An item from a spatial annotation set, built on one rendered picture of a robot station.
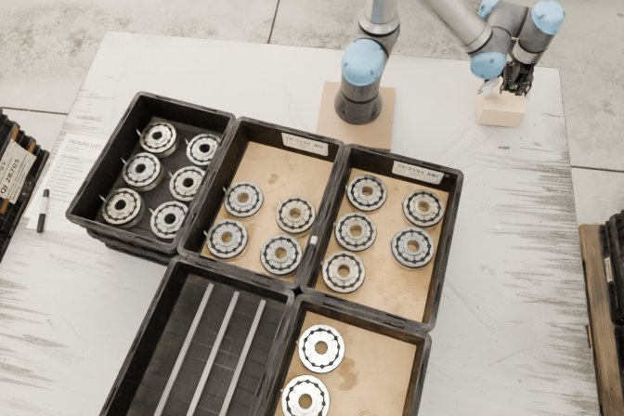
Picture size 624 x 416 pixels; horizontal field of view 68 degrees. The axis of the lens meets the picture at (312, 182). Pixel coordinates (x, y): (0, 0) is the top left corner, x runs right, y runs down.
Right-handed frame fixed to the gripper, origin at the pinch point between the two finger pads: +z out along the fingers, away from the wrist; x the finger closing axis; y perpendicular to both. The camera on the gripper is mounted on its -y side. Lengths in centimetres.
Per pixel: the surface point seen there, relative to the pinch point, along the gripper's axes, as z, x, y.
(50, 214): 7, -129, 54
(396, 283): -6, -29, 65
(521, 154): 6.9, 7.6, 16.6
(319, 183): -6, -51, 40
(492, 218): 6.8, -1.5, 38.8
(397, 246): -9, -29, 56
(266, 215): -6, -63, 51
